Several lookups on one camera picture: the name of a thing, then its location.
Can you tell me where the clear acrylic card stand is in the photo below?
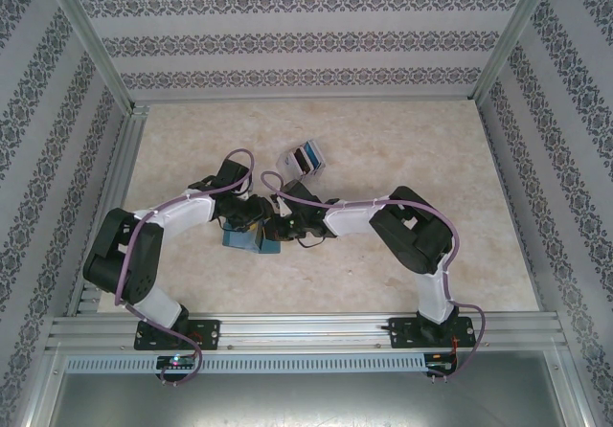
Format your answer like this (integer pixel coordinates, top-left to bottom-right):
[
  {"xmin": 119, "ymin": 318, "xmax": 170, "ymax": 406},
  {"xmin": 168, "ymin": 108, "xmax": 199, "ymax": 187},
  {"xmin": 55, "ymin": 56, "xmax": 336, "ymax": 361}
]
[{"xmin": 276, "ymin": 140, "xmax": 329, "ymax": 183}]

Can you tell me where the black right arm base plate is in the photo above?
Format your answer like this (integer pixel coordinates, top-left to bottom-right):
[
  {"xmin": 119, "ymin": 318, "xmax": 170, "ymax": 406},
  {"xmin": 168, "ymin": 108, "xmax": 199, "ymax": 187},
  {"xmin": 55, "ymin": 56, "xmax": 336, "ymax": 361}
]
[{"xmin": 387, "ymin": 315, "xmax": 479, "ymax": 350}]

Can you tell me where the grey metal sheet panel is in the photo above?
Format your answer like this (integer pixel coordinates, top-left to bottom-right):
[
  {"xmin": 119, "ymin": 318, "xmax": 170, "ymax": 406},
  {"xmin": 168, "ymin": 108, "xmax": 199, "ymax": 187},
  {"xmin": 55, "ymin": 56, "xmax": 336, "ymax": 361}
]
[{"xmin": 45, "ymin": 371, "xmax": 583, "ymax": 427}]

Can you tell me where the aluminium side rail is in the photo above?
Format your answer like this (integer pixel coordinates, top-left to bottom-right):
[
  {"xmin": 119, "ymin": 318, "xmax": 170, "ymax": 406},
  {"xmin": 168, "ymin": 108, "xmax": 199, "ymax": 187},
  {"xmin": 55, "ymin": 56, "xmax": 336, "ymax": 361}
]
[{"xmin": 65, "ymin": 103, "xmax": 150, "ymax": 317}]

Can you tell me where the blue leather card holder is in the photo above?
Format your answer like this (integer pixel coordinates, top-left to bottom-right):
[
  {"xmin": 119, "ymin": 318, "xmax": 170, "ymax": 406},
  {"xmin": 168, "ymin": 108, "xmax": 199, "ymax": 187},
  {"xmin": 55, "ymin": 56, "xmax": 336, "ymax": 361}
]
[{"xmin": 221, "ymin": 220, "xmax": 283, "ymax": 257}]

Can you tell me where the aluminium mounting rail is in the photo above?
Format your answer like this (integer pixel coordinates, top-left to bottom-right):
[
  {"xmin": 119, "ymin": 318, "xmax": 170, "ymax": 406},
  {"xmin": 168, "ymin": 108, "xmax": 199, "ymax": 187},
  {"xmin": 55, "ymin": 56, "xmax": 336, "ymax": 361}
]
[{"xmin": 45, "ymin": 314, "xmax": 569, "ymax": 351}]

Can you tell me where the blue card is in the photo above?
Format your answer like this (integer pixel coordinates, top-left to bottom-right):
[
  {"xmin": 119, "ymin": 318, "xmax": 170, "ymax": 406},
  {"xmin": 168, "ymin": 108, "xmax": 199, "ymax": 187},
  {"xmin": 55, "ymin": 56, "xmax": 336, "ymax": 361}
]
[{"xmin": 302, "ymin": 141, "xmax": 327, "ymax": 169}]

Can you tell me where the grey slotted cable duct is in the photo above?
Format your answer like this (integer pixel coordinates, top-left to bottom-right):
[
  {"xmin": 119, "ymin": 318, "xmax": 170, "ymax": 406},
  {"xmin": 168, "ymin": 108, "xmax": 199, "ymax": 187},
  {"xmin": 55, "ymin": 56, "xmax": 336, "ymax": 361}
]
[{"xmin": 64, "ymin": 353, "xmax": 427, "ymax": 374}]

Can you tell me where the aluminium back rail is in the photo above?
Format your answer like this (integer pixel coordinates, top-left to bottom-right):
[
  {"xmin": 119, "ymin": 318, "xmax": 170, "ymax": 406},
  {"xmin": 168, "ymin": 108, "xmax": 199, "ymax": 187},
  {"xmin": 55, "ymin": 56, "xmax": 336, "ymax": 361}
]
[{"xmin": 128, "ymin": 92, "xmax": 475, "ymax": 107}]

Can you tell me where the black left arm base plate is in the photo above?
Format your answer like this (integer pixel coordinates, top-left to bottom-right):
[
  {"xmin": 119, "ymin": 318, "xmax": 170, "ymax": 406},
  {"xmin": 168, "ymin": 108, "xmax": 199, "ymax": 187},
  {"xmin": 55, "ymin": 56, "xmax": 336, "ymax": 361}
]
[{"xmin": 133, "ymin": 319, "xmax": 221, "ymax": 351}]

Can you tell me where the aluminium frame post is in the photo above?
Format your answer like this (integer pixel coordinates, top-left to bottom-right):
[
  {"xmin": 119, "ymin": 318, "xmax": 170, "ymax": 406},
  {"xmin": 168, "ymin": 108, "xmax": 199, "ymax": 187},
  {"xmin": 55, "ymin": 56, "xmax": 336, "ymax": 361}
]
[
  {"xmin": 42, "ymin": 0, "xmax": 138, "ymax": 112},
  {"xmin": 470, "ymin": 0, "xmax": 560, "ymax": 105}
]

